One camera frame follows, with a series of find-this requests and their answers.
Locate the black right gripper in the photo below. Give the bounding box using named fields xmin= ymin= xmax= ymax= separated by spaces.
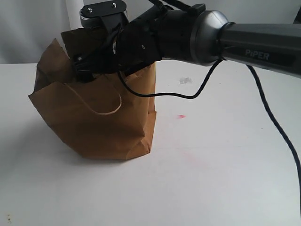
xmin=72 ymin=7 xmax=168 ymax=82

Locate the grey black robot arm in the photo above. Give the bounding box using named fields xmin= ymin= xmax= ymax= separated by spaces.
xmin=74 ymin=3 xmax=301 ymax=77

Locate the brown paper bag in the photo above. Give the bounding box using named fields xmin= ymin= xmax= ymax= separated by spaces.
xmin=29 ymin=28 xmax=157 ymax=160

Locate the small clear plastic scrap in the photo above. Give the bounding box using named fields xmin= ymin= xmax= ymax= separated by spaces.
xmin=179 ymin=77 xmax=193 ymax=85

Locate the white background curtain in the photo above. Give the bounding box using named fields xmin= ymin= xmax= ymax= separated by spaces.
xmin=0 ymin=0 xmax=301 ymax=64

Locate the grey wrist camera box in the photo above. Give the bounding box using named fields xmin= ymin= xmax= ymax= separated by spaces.
xmin=79 ymin=0 xmax=129 ymax=33

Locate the black camera cable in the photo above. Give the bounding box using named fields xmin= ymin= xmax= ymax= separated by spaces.
xmin=116 ymin=58 xmax=301 ymax=175

